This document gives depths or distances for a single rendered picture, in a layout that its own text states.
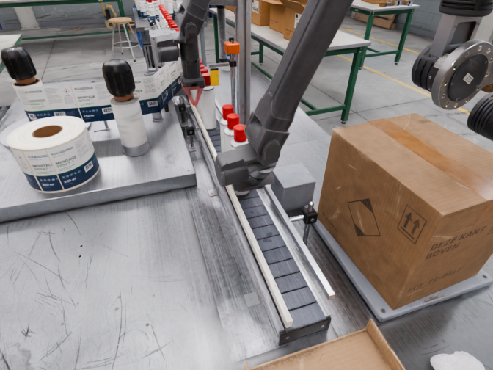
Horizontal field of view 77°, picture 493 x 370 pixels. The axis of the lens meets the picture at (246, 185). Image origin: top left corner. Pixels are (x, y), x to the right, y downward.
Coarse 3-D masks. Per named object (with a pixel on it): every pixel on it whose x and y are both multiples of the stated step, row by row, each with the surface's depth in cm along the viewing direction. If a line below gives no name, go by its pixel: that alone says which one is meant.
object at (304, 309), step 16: (256, 192) 89; (256, 208) 84; (240, 224) 82; (256, 224) 79; (272, 224) 80; (256, 240) 75; (272, 240) 75; (272, 256) 71; (288, 256) 71; (272, 272) 68; (288, 272) 68; (288, 288) 65; (304, 288) 65; (288, 304) 62; (304, 304) 62; (304, 320) 59; (320, 320) 59
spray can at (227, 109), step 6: (222, 108) 87; (228, 108) 86; (222, 114) 88; (228, 114) 87; (222, 120) 89; (222, 126) 89; (222, 132) 90; (222, 138) 91; (222, 144) 93; (222, 150) 94
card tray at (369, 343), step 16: (352, 336) 61; (368, 336) 61; (304, 352) 59; (320, 352) 59; (336, 352) 59; (352, 352) 59; (368, 352) 59; (384, 352) 58; (256, 368) 57; (272, 368) 57; (288, 368) 57; (304, 368) 57; (320, 368) 57; (336, 368) 57; (352, 368) 57; (368, 368) 57; (384, 368) 57; (400, 368) 54
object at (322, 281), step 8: (216, 104) 118; (272, 192) 76; (272, 200) 74; (280, 208) 72; (280, 216) 71; (288, 224) 68; (296, 232) 66; (296, 240) 64; (304, 248) 62; (304, 256) 62; (312, 256) 61; (312, 264) 59; (320, 272) 58; (320, 280) 57; (328, 288) 55; (328, 296) 55
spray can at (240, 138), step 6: (234, 126) 78; (240, 126) 78; (234, 132) 77; (240, 132) 77; (234, 138) 79; (240, 138) 78; (246, 138) 79; (234, 144) 79; (240, 144) 78; (240, 192) 87; (246, 192) 88
